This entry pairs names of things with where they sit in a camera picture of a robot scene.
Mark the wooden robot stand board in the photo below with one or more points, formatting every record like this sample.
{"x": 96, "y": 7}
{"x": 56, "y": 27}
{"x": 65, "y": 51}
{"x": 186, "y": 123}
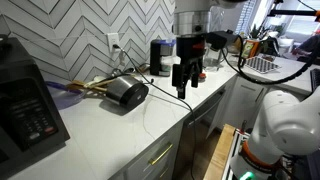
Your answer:
{"x": 219, "y": 159}

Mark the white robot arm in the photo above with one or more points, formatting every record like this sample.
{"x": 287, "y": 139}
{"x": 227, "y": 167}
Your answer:
{"x": 284, "y": 124}

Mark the silver tin with black base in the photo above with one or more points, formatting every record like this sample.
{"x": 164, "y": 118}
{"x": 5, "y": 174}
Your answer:
{"x": 126, "y": 91}

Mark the black microwave oven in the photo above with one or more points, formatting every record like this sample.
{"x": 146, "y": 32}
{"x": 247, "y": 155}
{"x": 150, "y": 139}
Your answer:
{"x": 31, "y": 127}

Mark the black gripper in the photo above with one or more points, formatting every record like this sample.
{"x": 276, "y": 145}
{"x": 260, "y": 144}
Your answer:
{"x": 190, "y": 49}

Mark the wooden utensils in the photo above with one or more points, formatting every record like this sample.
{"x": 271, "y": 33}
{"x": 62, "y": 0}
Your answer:
{"x": 99, "y": 85}

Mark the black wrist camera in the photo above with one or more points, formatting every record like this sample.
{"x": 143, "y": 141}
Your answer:
{"x": 220, "y": 39}

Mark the white wall outlet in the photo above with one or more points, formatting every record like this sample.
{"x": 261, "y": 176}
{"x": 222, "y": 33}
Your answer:
{"x": 113, "y": 39}

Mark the purple plastic bowl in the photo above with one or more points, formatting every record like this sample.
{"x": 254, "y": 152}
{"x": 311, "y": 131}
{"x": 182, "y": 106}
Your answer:
{"x": 63, "y": 97}

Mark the black and white patterned mat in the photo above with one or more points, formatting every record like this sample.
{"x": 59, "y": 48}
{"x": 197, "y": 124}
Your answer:
{"x": 261, "y": 65}

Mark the gold drawer handle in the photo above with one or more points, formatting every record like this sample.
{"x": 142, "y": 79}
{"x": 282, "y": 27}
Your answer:
{"x": 159, "y": 154}

